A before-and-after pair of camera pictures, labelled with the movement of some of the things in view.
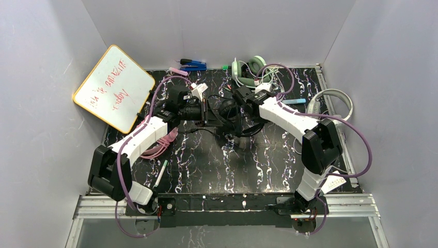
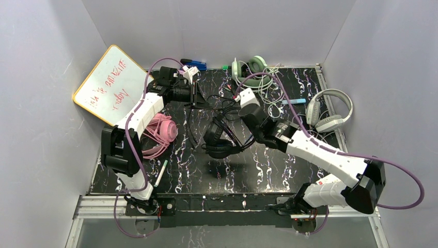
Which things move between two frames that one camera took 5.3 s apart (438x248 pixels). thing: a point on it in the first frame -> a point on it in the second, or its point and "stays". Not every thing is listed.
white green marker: [165, 163] stays
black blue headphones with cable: [229, 117] -> [220, 141]
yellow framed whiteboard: [115, 90] stays
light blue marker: [294, 101] stays
